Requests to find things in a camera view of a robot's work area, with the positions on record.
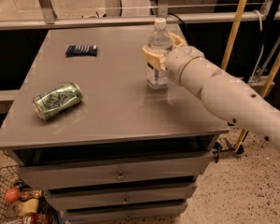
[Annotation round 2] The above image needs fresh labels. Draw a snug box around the foam gripper finger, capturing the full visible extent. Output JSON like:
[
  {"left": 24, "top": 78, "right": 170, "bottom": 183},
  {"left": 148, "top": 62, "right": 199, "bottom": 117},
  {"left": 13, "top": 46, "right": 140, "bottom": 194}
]
[
  {"left": 170, "top": 33, "right": 188, "bottom": 49},
  {"left": 142, "top": 46, "right": 168, "bottom": 71}
]

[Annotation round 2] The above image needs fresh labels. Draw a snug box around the clear plastic water bottle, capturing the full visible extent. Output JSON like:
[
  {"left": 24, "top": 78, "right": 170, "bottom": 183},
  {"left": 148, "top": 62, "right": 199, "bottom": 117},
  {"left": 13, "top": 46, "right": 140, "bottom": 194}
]
[{"left": 147, "top": 18, "right": 173, "bottom": 90}]

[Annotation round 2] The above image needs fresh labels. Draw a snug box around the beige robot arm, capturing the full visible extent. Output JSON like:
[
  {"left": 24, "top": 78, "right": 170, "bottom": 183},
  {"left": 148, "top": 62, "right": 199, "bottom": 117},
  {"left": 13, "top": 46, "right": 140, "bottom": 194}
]
[{"left": 142, "top": 35, "right": 280, "bottom": 152}]

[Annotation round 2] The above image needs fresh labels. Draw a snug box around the dark blue snack wrapper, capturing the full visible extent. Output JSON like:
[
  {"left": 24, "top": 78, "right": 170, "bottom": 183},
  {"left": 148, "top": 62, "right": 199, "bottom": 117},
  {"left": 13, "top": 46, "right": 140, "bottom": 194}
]
[{"left": 65, "top": 45, "right": 97, "bottom": 57}]

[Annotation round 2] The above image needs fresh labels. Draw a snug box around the crushed green soda can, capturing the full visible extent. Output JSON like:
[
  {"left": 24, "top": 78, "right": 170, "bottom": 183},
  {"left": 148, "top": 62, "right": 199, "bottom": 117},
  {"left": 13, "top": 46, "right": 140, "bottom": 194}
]
[{"left": 33, "top": 82, "right": 83, "bottom": 119}]

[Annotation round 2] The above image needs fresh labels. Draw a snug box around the grey drawer cabinet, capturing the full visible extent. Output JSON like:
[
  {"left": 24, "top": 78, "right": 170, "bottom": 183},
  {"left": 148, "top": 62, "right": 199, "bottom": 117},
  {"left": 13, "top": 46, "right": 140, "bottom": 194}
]
[{"left": 0, "top": 26, "right": 228, "bottom": 214}]

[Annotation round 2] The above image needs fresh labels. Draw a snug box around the top grey drawer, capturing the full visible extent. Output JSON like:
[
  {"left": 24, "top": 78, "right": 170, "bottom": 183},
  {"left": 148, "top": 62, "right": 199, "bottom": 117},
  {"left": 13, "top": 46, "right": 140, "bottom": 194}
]
[{"left": 19, "top": 151, "right": 213, "bottom": 189}]

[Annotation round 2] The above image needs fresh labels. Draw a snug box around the grey drawer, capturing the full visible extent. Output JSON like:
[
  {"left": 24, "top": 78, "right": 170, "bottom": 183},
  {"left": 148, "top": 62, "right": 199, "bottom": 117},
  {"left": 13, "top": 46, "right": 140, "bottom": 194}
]
[
  {"left": 47, "top": 182, "right": 197, "bottom": 210},
  {"left": 19, "top": 151, "right": 213, "bottom": 189},
  {"left": 65, "top": 202, "right": 187, "bottom": 224}
]

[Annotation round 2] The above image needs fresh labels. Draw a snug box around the bottom grey drawer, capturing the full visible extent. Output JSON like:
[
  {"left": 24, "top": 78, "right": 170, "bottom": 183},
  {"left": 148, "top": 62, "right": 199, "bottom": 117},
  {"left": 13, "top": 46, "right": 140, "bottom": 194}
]
[{"left": 65, "top": 202, "right": 187, "bottom": 224}]

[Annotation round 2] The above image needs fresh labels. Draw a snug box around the middle grey drawer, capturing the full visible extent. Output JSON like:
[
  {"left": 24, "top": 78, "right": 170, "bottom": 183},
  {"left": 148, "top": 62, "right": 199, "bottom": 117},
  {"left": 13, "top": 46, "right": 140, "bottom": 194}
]
[{"left": 47, "top": 182, "right": 197, "bottom": 210}]

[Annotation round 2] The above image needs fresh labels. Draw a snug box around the yellow item in basket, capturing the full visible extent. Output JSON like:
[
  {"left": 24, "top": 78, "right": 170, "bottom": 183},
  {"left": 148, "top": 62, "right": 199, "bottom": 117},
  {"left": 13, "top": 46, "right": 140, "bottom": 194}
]
[{"left": 18, "top": 199, "right": 39, "bottom": 217}]

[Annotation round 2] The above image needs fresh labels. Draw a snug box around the orange round fruit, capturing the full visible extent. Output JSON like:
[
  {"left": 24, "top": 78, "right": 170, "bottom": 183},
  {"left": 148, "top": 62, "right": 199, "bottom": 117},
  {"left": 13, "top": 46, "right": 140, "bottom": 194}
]
[{"left": 5, "top": 187, "right": 21, "bottom": 203}]

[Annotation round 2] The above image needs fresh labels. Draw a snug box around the red item in basket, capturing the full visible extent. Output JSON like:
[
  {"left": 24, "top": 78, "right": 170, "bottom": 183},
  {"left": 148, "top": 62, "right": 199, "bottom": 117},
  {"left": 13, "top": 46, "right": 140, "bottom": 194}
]
[{"left": 22, "top": 214, "right": 51, "bottom": 224}]

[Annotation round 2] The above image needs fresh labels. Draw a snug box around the black cable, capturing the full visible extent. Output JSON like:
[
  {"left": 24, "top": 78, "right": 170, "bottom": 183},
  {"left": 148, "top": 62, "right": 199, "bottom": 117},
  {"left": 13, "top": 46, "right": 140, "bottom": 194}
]
[{"left": 167, "top": 12, "right": 197, "bottom": 47}]

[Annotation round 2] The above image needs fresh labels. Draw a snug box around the wooden easel frame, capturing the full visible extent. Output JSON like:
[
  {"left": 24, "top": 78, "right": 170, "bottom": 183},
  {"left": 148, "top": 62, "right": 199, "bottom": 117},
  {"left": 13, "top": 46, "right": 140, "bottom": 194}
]
[{"left": 220, "top": 0, "right": 280, "bottom": 155}]

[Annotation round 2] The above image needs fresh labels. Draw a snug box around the metal railing frame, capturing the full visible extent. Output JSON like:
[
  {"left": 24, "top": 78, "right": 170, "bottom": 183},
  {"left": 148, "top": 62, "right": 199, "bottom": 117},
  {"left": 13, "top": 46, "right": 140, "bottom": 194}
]
[{"left": 0, "top": 0, "right": 273, "bottom": 31}]

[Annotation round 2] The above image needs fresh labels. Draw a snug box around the wire basket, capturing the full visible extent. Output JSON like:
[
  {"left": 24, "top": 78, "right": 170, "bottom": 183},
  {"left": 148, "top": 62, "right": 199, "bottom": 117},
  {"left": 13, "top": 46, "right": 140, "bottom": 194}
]
[{"left": 0, "top": 165, "right": 59, "bottom": 224}]

